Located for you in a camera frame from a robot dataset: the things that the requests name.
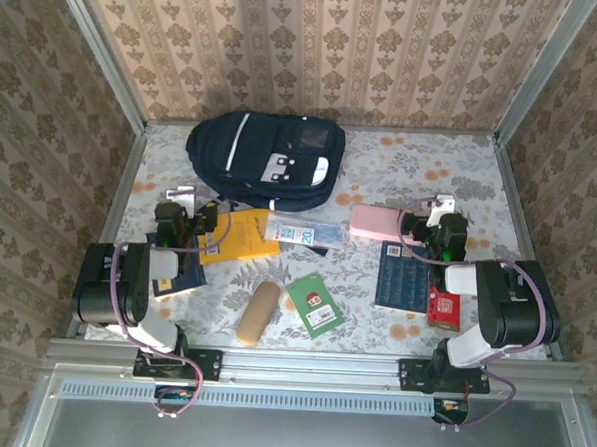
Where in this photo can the yellow book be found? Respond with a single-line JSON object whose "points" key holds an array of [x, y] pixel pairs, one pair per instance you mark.
{"points": [[247, 241]]}

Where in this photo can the pink pencil case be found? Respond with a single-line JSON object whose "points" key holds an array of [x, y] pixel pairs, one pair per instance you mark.
{"points": [[373, 222]]}

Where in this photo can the plain navy book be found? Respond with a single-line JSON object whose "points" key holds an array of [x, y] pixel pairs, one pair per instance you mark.
{"points": [[190, 278]]}

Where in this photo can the blue book with gold pattern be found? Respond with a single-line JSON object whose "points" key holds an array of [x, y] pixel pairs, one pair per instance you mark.
{"points": [[400, 284]]}

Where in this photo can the red game case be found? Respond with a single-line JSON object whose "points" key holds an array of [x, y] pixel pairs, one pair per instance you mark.
{"points": [[444, 311]]}

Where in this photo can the navy blue backpack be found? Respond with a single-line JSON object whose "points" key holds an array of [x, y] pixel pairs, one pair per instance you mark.
{"points": [[252, 151]]}

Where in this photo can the clear plastic pen pack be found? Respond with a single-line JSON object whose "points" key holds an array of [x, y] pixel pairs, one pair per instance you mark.
{"points": [[303, 232]]}

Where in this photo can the tan oblong case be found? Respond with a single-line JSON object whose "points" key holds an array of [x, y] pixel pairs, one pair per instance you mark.
{"points": [[257, 314]]}

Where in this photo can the green card pack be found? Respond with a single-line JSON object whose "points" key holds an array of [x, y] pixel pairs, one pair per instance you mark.
{"points": [[314, 304]]}

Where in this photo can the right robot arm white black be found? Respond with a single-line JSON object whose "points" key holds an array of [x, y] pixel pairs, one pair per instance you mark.
{"points": [[514, 315]]}

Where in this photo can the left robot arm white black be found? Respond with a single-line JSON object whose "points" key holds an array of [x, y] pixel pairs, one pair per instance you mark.
{"points": [[99, 293]]}

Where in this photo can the floral patterned table cover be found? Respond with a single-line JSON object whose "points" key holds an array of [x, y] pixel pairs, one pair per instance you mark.
{"points": [[422, 155]]}

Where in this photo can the grey metal sheet tray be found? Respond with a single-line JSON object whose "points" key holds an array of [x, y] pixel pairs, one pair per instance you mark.
{"points": [[292, 438]]}

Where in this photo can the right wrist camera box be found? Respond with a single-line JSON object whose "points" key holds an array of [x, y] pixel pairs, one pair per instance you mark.
{"points": [[442, 211]]}

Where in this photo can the aluminium side rail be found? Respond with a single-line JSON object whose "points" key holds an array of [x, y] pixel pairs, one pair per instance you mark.
{"points": [[127, 174], [514, 195]]}

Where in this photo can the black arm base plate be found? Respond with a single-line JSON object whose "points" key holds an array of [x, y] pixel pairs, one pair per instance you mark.
{"points": [[211, 364], [411, 374]]}

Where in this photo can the aluminium mounting rail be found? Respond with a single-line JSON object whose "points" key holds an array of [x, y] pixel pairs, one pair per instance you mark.
{"points": [[311, 367]]}

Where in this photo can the aluminium frame post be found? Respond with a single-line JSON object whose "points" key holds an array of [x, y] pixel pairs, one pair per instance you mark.
{"points": [[105, 48], [542, 71]]}

